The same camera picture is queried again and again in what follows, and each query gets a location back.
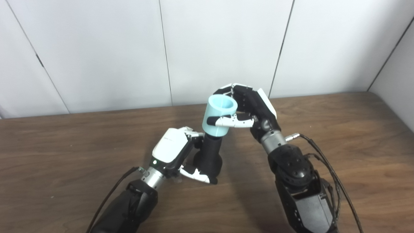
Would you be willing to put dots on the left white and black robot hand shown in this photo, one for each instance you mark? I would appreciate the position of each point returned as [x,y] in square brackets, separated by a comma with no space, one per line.
[169,145]

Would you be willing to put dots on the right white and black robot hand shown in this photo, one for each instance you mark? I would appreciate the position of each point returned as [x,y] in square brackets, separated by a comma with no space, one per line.
[258,110]

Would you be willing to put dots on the black flared nozzle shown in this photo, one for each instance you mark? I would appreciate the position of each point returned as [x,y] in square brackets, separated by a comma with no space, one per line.
[212,155]

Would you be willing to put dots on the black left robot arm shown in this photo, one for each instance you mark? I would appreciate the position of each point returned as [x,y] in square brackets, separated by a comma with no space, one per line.
[129,207]

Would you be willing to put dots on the black wall panel hinge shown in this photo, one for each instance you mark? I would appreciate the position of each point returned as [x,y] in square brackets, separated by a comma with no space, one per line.
[39,60]

